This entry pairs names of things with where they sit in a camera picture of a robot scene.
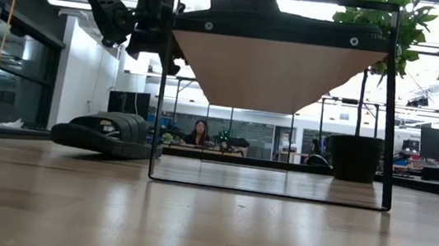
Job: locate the white crumpled paper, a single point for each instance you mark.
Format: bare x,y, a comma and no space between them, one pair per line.
10,123

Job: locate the black aluminium rig frame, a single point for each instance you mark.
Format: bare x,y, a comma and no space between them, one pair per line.
423,187

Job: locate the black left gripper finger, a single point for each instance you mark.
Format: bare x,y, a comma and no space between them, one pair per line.
145,44

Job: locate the long ceiling light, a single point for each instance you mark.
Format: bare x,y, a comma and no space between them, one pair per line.
67,4

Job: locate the small green desk plant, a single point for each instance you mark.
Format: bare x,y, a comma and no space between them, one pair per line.
168,138

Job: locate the person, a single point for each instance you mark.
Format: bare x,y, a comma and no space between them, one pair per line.
197,137

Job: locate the wooden shelf black metal frame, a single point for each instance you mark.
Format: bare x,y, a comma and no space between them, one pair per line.
270,75

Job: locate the green plant in black pot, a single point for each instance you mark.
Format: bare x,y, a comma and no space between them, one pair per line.
354,159

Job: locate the background robot green light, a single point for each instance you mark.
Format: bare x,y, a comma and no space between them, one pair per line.
224,137

